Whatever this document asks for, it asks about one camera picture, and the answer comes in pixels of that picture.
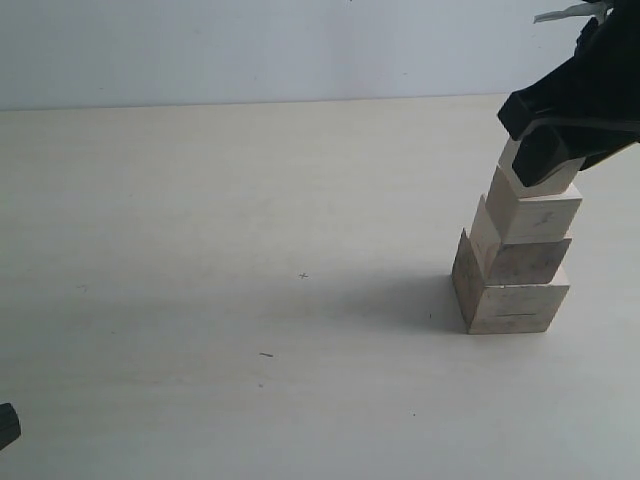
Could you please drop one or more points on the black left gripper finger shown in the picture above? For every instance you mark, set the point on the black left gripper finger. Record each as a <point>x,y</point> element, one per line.
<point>10,428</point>

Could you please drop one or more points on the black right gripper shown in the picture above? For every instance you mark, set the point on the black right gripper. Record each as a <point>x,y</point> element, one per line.
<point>587,109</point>

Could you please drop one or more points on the medium-small wooden cube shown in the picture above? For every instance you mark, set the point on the medium-small wooden cube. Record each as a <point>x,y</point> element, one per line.
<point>530,219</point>

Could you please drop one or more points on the medium-large wooden cube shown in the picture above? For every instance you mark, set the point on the medium-large wooden cube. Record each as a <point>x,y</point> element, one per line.
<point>503,263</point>

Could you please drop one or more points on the largest wooden cube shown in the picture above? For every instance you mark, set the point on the largest wooden cube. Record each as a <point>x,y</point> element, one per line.
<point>503,309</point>

